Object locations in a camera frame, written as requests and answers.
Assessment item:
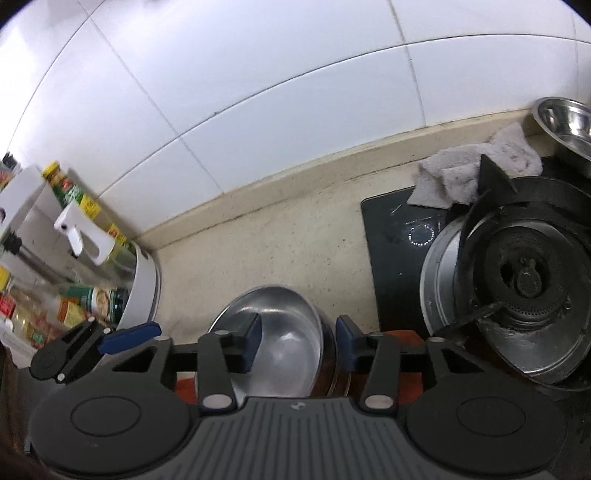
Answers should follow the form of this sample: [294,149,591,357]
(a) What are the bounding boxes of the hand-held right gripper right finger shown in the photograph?
[336,315,490,412]

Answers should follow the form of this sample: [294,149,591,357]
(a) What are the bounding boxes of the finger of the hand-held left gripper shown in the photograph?
[30,320,161,383]

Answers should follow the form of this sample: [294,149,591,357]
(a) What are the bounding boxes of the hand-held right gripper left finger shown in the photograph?
[113,314,262,412]

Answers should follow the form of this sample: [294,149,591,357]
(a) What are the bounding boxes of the green-label seasoning jar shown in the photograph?
[58,284,127,324]

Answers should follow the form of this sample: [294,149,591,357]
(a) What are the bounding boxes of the white rotating condiment rack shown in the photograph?
[0,164,161,356]

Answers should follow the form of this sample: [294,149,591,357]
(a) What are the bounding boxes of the red mat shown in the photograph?
[175,330,432,402]

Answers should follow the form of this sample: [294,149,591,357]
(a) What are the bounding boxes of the black glass gas stove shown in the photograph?
[361,157,591,402]

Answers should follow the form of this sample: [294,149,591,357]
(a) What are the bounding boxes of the yellowish seasoning jar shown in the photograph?
[9,286,65,347]

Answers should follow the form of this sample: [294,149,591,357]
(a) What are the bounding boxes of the yellow-cap green-label bottle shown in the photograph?
[42,161,102,217]

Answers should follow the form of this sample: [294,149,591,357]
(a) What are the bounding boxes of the steel burner drip pan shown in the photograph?
[419,203,591,386]

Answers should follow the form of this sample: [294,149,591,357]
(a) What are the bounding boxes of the black gas burner head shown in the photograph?
[473,237,575,324]

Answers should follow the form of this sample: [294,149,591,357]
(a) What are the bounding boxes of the red-label soy sauce bottle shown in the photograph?
[0,152,21,190]

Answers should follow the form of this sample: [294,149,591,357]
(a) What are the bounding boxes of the grey dish cloth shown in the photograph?
[406,122,543,208]

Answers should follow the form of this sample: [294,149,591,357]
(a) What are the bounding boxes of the black pan support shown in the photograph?
[455,154,591,333]

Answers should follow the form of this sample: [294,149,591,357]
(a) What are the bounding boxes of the large stainless steel basin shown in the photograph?
[531,97,591,178]

